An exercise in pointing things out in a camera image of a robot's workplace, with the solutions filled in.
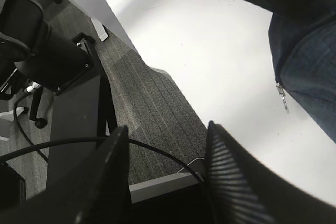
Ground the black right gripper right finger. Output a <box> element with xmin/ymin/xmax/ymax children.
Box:
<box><xmin>205</xmin><ymin>121</ymin><xmax>335</xmax><ymax>223</ymax></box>

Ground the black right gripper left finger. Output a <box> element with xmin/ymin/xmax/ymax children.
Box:
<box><xmin>1</xmin><ymin>126</ymin><xmax>131</xmax><ymax>223</ymax></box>

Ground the dark blue lunch bag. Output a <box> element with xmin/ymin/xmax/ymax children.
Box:
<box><xmin>245</xmin><ymin>0</ymin><xmax>335</xmax><ymax>140</ymax></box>

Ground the black office chair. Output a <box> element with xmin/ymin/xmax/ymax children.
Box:
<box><xmin>0</xmin><ymin>0</ymin><xmax>64</xmax><ymax>129</ymax></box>

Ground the black cable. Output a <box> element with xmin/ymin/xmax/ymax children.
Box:
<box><xmin>0</xmin><ymin>98</ymin><xmax>205</xmax><ymax>183</ymax></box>

